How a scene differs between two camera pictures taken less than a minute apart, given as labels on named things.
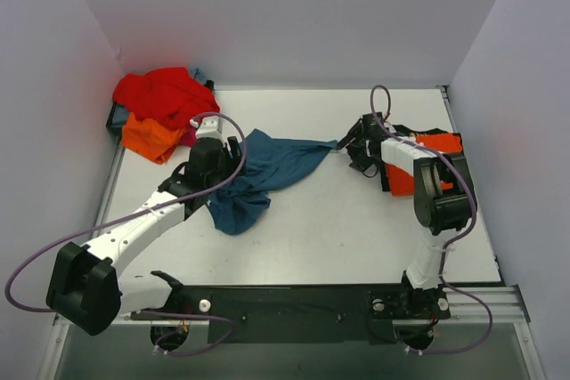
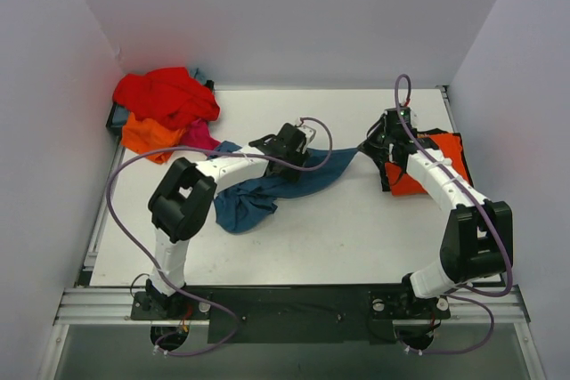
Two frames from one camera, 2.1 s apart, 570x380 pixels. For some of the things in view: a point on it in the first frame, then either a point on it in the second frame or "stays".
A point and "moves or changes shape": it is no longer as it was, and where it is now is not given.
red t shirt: [168, 96] stays
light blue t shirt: [199, 75] stays
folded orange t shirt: [402, 183] stays
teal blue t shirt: [270, 164] moves or changes shape
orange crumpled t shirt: [150, 138] stays
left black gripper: [235, 150] to [290, 166]
